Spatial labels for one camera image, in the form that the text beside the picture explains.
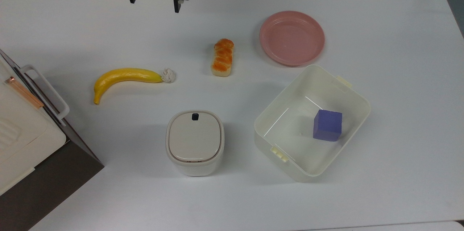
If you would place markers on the white toaster oven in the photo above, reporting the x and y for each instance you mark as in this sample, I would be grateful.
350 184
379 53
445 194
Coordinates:
54 184

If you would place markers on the yellow toy banana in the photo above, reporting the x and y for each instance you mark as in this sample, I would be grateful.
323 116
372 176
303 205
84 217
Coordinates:
123 75

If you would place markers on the cream lidded trash can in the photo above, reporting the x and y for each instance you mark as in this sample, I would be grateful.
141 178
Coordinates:
195 140

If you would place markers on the pink plate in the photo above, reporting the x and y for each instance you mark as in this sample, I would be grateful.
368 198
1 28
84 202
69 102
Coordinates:
291 38

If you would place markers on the purple cube block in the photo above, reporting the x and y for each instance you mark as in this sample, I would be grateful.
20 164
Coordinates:
328 126

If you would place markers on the white plastic storage bin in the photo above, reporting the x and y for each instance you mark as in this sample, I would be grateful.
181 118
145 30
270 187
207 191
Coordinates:
290 144

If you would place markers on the toy bread with orange glaze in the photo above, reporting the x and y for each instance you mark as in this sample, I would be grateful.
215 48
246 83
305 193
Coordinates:
222 60

